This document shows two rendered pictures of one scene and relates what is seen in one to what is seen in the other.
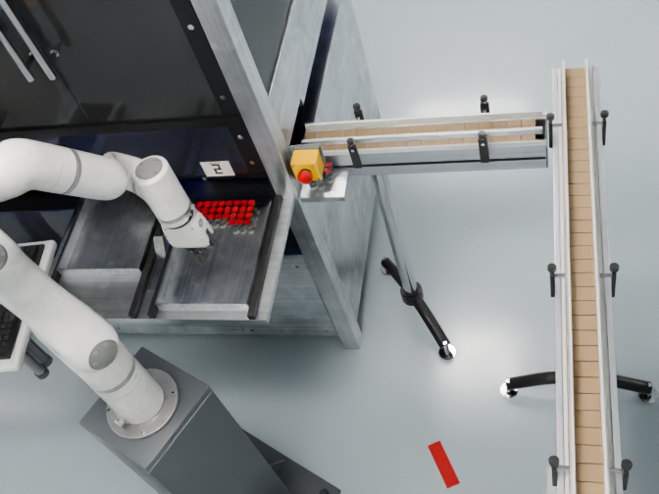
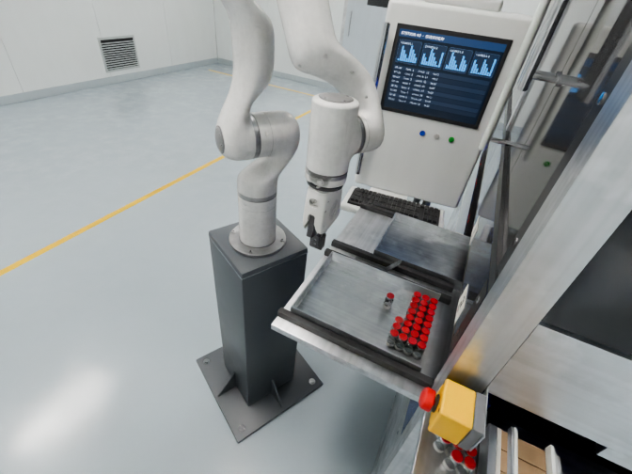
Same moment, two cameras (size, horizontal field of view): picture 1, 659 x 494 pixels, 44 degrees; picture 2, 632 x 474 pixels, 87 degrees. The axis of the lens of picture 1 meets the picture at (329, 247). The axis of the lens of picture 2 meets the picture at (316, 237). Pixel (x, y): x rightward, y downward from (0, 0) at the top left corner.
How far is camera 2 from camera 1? 1.64 m
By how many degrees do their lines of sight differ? 59
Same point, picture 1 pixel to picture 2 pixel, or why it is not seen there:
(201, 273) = (354, 291)
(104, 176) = (290, 18)
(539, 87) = not seen: outside the picture
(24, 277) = (234, 24)
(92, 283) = (378, 231)
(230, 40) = (587, 157)
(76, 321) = (230, 102)
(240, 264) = (350, 322)
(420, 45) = not seen: outside the picture
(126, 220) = (438, 259)
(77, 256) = (409, 229)
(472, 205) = not seen: outside the picture
